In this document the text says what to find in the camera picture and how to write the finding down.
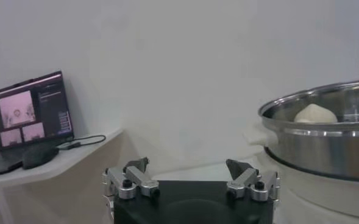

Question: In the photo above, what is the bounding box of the black looped cable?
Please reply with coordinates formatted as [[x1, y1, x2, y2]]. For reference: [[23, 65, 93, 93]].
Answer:
[[72, 134, 107, 147]]

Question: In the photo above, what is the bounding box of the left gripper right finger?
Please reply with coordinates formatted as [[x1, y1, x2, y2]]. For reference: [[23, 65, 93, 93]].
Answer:
[[226, 158, 281, 203]]

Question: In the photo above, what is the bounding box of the black computer mouse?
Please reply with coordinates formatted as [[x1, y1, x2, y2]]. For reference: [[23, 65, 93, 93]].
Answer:
[[21, 145, 60, 170]]

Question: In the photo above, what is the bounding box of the stainless steel steamer basket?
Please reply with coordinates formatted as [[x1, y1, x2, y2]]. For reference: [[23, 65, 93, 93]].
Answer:
[[243, 78, 359, 183]]

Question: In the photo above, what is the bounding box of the white steamed baozi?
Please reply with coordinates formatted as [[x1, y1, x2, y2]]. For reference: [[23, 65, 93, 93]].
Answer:
[[293, 103, 338, 124]]

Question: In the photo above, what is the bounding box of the small flat black device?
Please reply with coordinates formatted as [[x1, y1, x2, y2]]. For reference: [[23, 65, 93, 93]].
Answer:
[[56, 140, 82, 150]]

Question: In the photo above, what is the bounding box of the white side table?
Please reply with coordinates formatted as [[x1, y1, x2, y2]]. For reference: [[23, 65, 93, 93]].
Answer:
[[0, 127, 125, 224]]

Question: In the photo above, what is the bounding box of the black open laptop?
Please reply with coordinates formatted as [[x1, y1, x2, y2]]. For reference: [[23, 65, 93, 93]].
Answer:
[[0, 70, 75, 179]]

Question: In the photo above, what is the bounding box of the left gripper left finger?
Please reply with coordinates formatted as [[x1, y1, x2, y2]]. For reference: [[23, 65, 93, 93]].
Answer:
[[102, 156, 161, 201]]

